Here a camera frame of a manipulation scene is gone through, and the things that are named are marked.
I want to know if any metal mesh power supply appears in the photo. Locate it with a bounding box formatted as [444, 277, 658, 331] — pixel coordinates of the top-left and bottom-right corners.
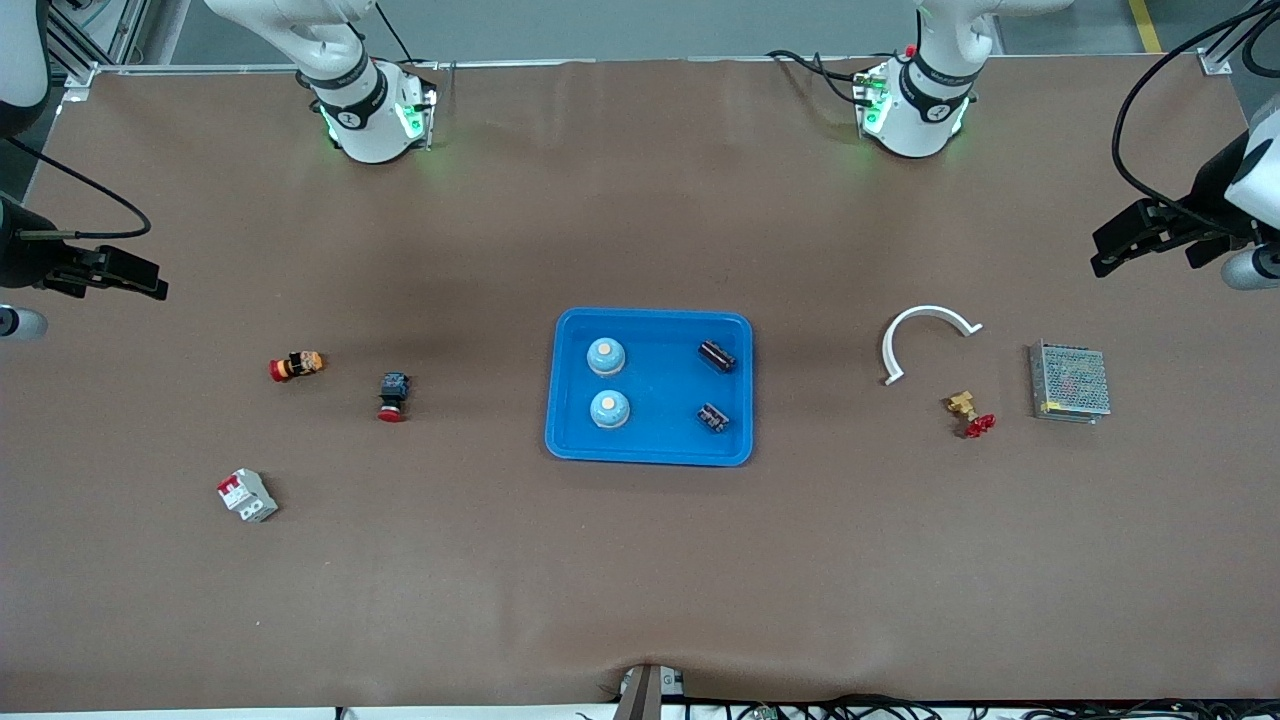
[1028, 340, 1112, 425]

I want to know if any red white circuit breaker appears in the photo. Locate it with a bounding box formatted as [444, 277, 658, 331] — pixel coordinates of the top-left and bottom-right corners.
[217, 468, 279, 524]

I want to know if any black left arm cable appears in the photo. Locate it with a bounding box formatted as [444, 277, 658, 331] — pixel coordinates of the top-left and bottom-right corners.
[1112, 0, 1280, 231]

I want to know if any brass valve red handle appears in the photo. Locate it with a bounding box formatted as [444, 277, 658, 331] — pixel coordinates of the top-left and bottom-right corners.
[948, 390, 997, 440]

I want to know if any white curved pipe clamp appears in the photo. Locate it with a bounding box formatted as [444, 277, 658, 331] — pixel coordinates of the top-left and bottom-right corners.
[881, 305, 984, 387]

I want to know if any metal table edge bracket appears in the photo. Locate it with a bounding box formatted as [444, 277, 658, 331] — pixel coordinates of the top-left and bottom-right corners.
[615, 663, 686, 720]

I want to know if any black base cable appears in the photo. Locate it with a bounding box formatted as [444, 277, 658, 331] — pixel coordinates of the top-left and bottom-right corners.
[765, 48, 871, 106]
[375, 0, 441, 71]

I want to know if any orange emergency stop button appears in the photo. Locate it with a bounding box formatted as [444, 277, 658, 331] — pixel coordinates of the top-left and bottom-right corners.
[269, 350, 326, 384]

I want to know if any blue plastic tray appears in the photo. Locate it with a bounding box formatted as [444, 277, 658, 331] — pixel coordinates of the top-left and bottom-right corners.
[544, 307, 755, 468]

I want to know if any brown table cover mat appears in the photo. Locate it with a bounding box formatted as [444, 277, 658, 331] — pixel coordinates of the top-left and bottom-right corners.
[0, 55, 1280, 713]

